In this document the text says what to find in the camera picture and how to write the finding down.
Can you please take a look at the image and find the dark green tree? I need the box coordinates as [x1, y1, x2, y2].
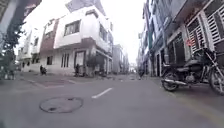
[0, 0, 31, 80]

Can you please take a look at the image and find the person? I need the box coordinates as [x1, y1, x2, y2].
[74, 63, 82, 77]
[39, 64, 48, 76]

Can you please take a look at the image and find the black motorcycle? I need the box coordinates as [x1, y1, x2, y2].
[160, 48, 224, 96]

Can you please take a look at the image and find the row of buildings with grilles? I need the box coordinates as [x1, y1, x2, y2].
[136, 0, 224, 78]

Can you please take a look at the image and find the round manhole cover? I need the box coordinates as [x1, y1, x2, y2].
[38, 96, 84, 114]

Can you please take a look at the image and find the distant row of buildings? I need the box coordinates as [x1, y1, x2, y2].
[111, 43, 131, 75]

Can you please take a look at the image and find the white corner building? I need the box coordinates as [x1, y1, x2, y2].
[16, 0, 115, 77]

